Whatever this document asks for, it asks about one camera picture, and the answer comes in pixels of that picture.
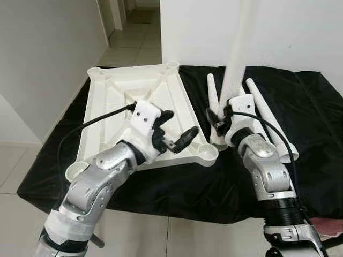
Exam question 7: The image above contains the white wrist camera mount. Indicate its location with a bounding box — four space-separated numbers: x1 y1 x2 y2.
129 102 163 161
225 94 253 146

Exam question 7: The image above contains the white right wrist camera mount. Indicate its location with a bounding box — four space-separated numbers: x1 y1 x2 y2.
225 94 253 146

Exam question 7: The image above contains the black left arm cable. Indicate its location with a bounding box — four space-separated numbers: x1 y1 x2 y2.
55 103 137 201

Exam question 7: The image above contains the pink round object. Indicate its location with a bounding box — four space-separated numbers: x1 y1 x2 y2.
311 217 343 239

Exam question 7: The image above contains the white door frame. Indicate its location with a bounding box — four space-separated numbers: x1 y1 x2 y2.
98 0 129 46

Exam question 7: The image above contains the white plastic table leg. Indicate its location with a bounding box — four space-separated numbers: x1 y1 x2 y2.
245 78 300 163
212 0 259 150
206 73 221 116
244 96 277 156

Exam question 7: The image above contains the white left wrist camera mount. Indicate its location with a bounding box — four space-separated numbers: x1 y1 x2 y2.
129 102 163 161

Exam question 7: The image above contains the white plastic table top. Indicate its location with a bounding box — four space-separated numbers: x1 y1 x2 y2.
65 62 219 182

